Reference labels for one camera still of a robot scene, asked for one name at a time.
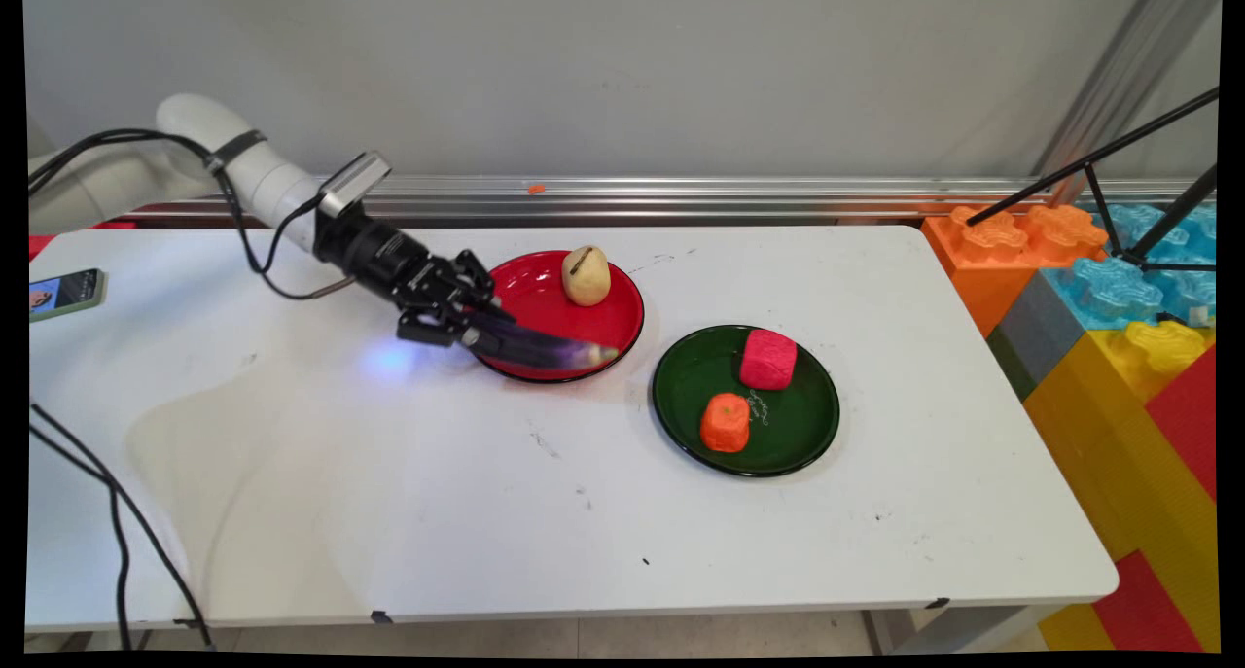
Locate giant blue building block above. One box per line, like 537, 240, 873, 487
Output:
1040, 203, 1218, 332

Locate purple toy eggplant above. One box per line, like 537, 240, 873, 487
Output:
467, 312, 621, 370

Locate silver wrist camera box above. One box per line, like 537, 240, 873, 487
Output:
316, 150, 394, 221

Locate giant orange building block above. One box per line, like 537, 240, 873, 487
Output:
920, 203, 1111, 339

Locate black tripod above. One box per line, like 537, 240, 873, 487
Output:
964, 86, 1221, 273

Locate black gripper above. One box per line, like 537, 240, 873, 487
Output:
312, 205, 517, 350

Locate black arm strap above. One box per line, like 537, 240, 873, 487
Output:
203, 128, 269, 172

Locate horizontal aluminium rail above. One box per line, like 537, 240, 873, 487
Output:
126, 173, 1217, 228

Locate smartphone with green case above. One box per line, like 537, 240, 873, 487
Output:
29, 267, 109, 324

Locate beige toy potato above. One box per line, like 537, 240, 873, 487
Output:
560, 244, 613, 308

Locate giant yellow building block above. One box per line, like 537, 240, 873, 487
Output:
1036, 602, 1116, 653
1022, 319, 1220, 655

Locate diagonal aluminium profile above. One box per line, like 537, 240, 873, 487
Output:
1031, 0, 1223, 208

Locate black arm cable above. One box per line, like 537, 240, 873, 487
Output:
27, 127, 357, 302

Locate red round plate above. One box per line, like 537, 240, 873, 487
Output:
469, 249, 646, 385

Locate black floor cable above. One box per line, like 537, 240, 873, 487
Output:
27, 401, 219, 652
27, 423, 135, 652

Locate pink foam cube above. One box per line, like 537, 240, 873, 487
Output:
738, 328, 800, 392

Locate dark green round plate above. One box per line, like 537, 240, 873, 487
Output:
652, 324, 842, 479

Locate giant red building block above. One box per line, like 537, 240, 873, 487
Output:
1145, 345, 1220, 505
1090, 548, 1208, 655

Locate grey table leg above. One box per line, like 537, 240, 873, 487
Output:
860, 604, 1063, 657

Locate giant grey building block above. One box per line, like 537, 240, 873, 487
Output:
986, 270, 1089, 403

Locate orange toy fruit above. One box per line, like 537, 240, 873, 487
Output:
698, 392, 753, 454

